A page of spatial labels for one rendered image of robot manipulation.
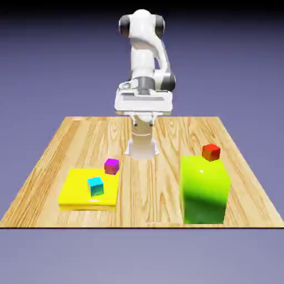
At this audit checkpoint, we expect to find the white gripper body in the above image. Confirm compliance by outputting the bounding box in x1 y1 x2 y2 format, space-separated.
114 88 174 116

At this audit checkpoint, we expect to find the small magenta cube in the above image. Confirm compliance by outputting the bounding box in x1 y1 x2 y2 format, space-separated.
104 158 120 176

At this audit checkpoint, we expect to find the small red cube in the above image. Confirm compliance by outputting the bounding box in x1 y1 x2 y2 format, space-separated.
201 143 221 162

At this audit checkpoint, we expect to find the small cyan cube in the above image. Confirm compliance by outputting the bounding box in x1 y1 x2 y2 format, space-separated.
87 176 105 198

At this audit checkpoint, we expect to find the large green box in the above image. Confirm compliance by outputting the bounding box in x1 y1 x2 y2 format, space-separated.
179 154 232 225

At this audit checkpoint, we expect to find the large yellow box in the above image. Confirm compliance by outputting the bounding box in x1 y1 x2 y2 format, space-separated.
58 168 121 212

